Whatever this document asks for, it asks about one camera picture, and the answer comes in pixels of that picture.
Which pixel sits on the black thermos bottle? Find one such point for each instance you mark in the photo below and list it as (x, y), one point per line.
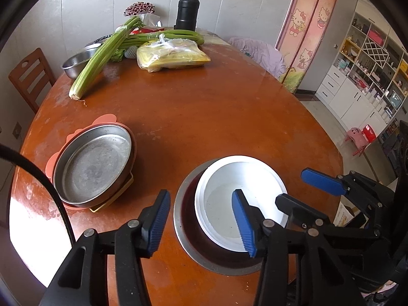
(186, 12)

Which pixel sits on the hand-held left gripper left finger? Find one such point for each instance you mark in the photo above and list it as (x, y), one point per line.
(156, 227)

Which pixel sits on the white shelf cabinet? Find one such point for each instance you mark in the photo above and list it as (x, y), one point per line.
(357, 79)

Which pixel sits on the red packet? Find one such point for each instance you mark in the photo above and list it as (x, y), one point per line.
(146, 31)

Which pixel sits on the steel pan plate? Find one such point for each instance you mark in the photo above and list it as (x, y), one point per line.
(95, 165)

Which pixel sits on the plastic bag of yellow food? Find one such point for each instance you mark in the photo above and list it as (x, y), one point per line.
(172, 59)

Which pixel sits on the long celery bunch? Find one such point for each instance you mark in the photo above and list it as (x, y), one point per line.
(92, 67)

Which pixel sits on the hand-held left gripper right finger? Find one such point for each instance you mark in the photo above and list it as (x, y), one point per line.
(244, 227)

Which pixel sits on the leafy green vegetable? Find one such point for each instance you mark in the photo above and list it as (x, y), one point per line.
(117, 55)

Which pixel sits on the paper booklet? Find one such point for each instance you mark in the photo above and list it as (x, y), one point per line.
(342, 215)

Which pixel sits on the small steel bowl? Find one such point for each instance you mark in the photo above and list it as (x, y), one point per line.
(73, 65)

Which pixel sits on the large steel bowl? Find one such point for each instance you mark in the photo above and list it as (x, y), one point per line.
(191, 248)

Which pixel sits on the red paper bowl large lettering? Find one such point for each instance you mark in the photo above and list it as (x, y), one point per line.
(220, 204)

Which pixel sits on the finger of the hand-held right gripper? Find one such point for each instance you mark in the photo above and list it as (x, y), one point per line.
(322, 181)
(299, 208)

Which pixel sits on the pink plastic stool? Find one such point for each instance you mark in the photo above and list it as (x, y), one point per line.
(356, 135)

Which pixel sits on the purple cloth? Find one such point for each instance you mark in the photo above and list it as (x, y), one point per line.
(261, 54)

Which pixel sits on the fruit in white foam net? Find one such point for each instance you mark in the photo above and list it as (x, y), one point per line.
(130, 52)

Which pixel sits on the brown slatted wooden chair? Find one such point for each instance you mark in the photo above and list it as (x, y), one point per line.
(28, 76)

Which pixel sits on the orange bear-shaped plate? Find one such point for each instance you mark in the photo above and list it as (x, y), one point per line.
(105, 119)

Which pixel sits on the low wall socket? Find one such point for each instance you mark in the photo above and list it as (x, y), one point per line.
(17, 130)

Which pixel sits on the pink cartoon wardrobe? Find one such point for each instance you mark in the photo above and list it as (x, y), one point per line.
(306, 32)

